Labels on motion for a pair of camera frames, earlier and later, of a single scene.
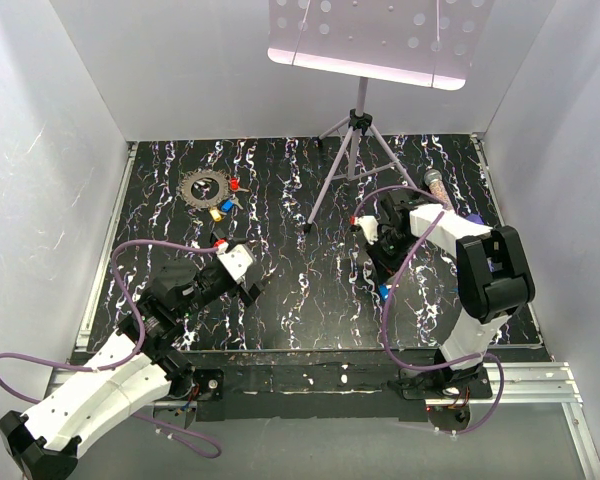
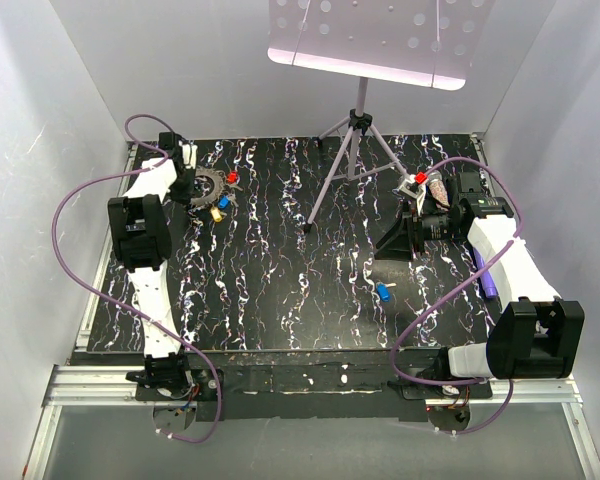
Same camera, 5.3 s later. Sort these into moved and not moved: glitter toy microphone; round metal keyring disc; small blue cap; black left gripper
Moved: black left gripper
Not moved: small blue cap; glitter toy microphone; round metal keyring disc
